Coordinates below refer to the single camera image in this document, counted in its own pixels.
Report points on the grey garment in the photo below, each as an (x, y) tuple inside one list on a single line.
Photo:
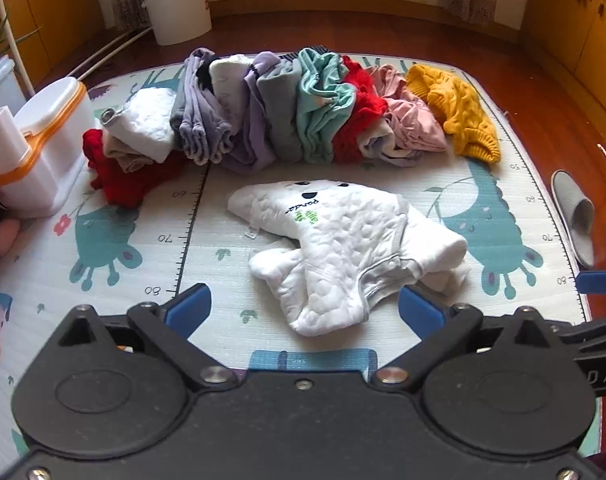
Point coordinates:
[(278, 88)]

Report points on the dark red garment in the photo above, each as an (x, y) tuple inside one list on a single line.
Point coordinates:
[(126, 189)]

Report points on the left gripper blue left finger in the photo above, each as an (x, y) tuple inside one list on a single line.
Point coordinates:
[(166, 328)]

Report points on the grey slipper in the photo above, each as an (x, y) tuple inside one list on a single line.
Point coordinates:
[(577, 213)]

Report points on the white folded garment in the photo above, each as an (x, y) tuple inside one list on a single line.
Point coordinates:
[(138, 133)]

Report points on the cream lilac garment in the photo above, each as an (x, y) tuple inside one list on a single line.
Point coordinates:
[(378, 141)]

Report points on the teal green garment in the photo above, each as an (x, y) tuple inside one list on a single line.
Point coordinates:
[(324, 103)]

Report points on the pink garment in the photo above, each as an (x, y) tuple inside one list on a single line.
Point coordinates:
[(414, 126)]

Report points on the yellow knit sweater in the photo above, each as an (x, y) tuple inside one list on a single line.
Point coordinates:
[(458, 109)]

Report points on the purple garment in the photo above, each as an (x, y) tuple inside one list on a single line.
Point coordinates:
[(252, 151)]

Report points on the white quilted baby garment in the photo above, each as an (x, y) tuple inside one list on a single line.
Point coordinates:
[(344, 248)]

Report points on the white orange storage box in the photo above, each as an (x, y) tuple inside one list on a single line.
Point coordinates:
[(41, 148)]

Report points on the red garment in pile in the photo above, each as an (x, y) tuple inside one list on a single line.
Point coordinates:
[(367, 109)]

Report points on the cartoon foam play mat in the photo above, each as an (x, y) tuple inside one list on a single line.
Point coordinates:
[(75, 248)]

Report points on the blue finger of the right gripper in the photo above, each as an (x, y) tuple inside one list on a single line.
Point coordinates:
[(591, 282)]

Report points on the lavender ribbed garment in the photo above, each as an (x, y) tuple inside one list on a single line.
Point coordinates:
[(201, 129)]

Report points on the wooden cabinet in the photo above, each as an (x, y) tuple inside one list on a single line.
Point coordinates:
[(573, 32)]

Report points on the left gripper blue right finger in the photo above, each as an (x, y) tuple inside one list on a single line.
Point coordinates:
[(441, 329)]

